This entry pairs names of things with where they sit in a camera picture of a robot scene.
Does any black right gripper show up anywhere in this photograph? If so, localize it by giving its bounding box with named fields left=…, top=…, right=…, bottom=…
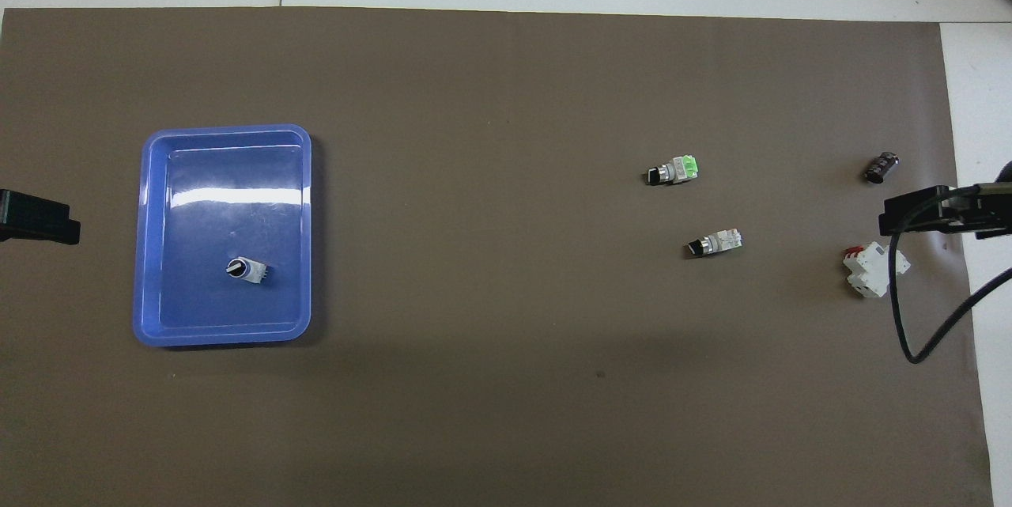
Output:
left=879, top=181, right=1012, bottom=240

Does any selector switch orange base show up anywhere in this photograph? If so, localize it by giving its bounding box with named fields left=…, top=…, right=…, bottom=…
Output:
left=685, top=229, right=744, bottom=259

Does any white circuit breaker red lever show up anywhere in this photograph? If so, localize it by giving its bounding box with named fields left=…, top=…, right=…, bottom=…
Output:
left=842, top=242, right=911, bottom=299

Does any blue plastic tray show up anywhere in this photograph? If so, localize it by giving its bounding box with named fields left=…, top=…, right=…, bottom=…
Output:
left=132, top=124, right=313, bottom=348

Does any brown table mat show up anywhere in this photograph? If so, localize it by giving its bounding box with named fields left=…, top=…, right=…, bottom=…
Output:
left=0, top=7, right=995, bottom=507

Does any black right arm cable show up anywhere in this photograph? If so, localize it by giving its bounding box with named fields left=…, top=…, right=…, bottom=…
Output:
left=889, top=187, right=1012, bottom=365

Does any selector switch white base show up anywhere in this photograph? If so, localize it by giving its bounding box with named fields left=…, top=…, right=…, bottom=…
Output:
left=225, top=257, right=270, bottom=285

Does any selector switch green base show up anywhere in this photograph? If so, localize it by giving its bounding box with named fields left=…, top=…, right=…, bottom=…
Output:
left=645, top=156, right=701, bottom=187

